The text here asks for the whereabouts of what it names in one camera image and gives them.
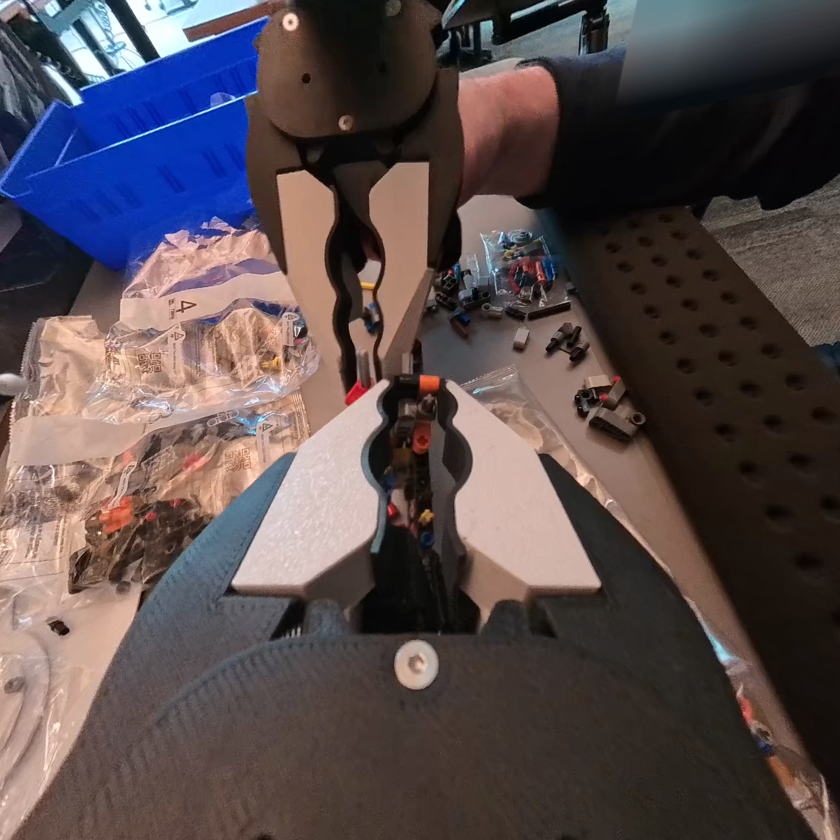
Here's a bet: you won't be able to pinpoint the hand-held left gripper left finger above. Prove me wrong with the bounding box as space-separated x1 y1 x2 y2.
231 381 395 619

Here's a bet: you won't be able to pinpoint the multicoloured lego assembly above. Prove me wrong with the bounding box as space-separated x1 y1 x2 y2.
344 348 454 546

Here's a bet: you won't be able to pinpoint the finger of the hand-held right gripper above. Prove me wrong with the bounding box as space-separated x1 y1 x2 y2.
276 169 368 404
367 161 439 380

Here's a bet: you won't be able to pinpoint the small bag red blue pins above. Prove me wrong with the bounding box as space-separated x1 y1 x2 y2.
480 227 560 307

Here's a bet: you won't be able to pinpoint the empty clear zip bag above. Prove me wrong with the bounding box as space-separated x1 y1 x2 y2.
459 365 834 840

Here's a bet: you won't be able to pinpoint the person's right hand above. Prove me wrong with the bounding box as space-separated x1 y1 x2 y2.
457 64 562 207

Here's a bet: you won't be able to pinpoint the blue plastic bin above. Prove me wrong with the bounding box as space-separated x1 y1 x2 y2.
0 16 271 271

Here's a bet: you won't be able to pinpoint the large dark grey lego liftarm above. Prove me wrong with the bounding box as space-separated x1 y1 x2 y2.
588 399 648 442

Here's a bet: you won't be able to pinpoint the dark perforated board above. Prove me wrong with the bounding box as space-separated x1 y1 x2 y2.
563 209 840 788

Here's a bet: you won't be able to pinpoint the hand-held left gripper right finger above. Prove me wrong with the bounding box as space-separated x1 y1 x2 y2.
441 381 601 626

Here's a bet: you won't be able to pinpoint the pile of loose lego pieces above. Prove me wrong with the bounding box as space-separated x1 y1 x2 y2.
425 259 508 340

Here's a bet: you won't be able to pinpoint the person's right forearm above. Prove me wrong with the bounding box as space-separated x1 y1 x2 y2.
518 46 840 212

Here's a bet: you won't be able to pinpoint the clear bag black orange parts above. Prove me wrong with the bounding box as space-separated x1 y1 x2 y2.
0 394 311 596

